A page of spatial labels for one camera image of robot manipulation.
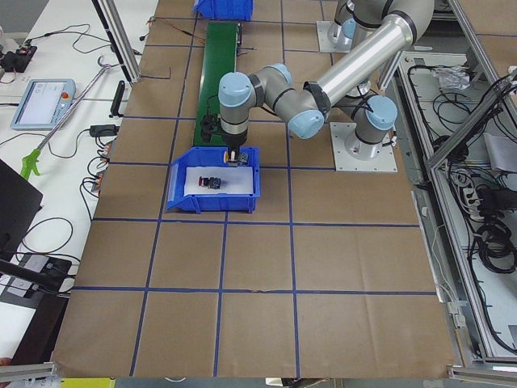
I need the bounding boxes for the blue bin on left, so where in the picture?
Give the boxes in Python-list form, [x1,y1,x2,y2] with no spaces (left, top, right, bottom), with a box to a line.
[166,147,261,213]

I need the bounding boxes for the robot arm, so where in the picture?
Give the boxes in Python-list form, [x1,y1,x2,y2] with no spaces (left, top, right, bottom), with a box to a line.
[328,0,356,49]
[218,1,435,165]

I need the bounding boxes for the red orange wires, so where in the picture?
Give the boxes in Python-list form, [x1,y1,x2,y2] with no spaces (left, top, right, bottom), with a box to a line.
[147,15,208,44]

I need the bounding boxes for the black handle bar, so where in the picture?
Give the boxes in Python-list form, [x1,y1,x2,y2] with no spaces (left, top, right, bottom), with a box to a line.
[109,80,125,118]

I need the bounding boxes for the aluminium frame post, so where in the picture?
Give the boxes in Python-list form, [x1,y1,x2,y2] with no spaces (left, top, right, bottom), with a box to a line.
[91,0,141,84]

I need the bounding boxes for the blue bin on right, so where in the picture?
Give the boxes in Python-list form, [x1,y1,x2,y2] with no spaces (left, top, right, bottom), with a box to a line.
[193,0,254,21]

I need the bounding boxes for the white foam pad left bin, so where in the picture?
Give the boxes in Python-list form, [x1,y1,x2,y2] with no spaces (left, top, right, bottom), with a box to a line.
[184,167,254,195]

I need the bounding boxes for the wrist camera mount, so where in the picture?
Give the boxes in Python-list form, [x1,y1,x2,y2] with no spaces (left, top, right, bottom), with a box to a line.
[200,108,221,143]

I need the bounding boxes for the black power adapter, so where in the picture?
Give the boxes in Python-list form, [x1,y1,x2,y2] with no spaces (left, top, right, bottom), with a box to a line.
[89,124,120,137]

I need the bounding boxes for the red push button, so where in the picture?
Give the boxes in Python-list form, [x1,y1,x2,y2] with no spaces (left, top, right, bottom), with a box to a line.
[198,176,221,190]

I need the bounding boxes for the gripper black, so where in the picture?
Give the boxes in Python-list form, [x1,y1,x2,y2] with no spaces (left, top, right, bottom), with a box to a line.
[221,120,248,164]

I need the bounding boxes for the green conveyor belt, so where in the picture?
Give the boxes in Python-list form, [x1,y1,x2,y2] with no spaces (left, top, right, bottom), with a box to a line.
[193,22,239,146]

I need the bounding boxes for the blue bin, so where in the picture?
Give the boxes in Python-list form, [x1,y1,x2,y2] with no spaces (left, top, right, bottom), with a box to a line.
[166,147,261,213]
[193,0,254,21]

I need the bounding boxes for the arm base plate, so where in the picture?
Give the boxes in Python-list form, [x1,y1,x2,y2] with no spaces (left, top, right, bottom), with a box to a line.
[317,21,352,53]
[330,122,397,173]

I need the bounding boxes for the teach pendant tablet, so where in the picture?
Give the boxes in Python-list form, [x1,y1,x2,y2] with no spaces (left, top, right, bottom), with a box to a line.
[11,78,76,130]

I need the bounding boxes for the green handled reacher grabber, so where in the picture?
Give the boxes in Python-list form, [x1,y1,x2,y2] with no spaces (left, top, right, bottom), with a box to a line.
[20,57,120,180]

